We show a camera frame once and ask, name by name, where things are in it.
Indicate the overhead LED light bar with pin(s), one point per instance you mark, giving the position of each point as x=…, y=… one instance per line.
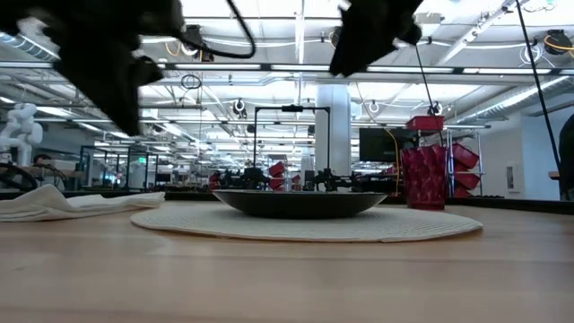
x=224, y=67

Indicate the wooden side table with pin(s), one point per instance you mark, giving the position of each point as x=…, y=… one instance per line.
x=553, y=175

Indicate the white column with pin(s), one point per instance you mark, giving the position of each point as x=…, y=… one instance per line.
x=333, y=134

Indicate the round white woven placemat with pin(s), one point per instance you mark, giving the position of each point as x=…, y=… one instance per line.
x=314, y=229

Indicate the dark patterned plate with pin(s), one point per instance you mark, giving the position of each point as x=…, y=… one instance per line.
x=298, y=204

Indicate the person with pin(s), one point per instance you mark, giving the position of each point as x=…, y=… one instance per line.
x=43, y=160

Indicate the black monitor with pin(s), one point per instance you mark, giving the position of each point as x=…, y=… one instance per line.
x=381, y=145

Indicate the white cloth napkin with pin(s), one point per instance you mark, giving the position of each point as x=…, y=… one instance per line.
x=45, y=204

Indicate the red storage bin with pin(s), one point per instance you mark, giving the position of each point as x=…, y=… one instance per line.
x=277, y=185
x=277, y=170
x=468, y=181
x=466, y=157
x=425, y=123

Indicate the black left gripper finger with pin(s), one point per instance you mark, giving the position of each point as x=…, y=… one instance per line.
x=123, y=105

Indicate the metal shelf rack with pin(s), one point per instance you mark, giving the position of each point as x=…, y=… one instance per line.
x=471, y=127

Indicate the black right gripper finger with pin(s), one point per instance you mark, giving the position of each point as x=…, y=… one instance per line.
x=352, y=56

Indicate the red textured cup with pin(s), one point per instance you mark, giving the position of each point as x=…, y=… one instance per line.
x=423, y=179

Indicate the black table frame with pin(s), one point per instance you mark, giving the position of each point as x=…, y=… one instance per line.
x=515, y=205

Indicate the black gantry frame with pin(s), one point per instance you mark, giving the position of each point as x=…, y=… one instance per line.
x=291, y=108

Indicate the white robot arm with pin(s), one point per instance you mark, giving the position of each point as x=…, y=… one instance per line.
x=20, y=130

